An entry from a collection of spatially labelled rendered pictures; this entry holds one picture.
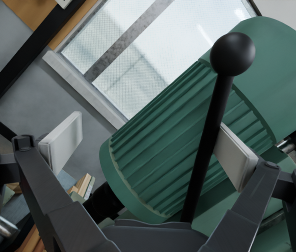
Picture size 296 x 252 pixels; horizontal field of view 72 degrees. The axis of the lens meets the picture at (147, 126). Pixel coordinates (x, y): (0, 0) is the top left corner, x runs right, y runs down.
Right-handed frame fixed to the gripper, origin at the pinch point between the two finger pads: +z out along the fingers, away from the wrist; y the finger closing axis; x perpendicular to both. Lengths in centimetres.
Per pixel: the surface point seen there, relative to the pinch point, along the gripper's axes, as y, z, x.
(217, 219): 12.5, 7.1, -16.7
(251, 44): 7.0, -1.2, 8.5
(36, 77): -83, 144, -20
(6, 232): -24.0, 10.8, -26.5
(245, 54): 6.6, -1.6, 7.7
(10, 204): -29.7, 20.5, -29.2
